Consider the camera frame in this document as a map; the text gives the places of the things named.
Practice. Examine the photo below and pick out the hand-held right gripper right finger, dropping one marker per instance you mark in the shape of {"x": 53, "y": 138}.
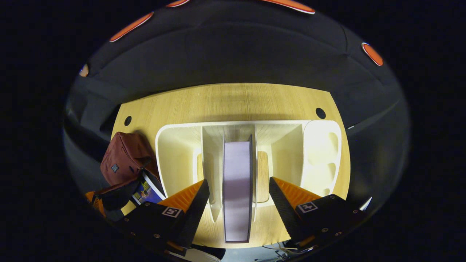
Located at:
{"x": 285, "y": 214}

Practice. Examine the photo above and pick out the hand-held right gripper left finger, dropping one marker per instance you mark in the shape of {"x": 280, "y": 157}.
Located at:
{"x": 194, "y": 214}

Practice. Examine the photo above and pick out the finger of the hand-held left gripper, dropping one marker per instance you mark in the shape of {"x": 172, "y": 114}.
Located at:
{"x": 96, "y": 203}

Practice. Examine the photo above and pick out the black and white book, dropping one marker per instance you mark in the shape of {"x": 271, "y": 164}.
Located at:
{"x": 236, "y": 189}

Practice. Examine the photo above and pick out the blue book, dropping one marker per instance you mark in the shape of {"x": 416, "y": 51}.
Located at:
{"x": 147, "y": 193}

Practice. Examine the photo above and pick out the maroon schoolbag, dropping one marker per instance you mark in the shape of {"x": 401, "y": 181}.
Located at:
{"x": 125, "y": 156}

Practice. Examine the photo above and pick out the white bookshelf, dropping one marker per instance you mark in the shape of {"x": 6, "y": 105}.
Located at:
{"x": 178, "y": 156}

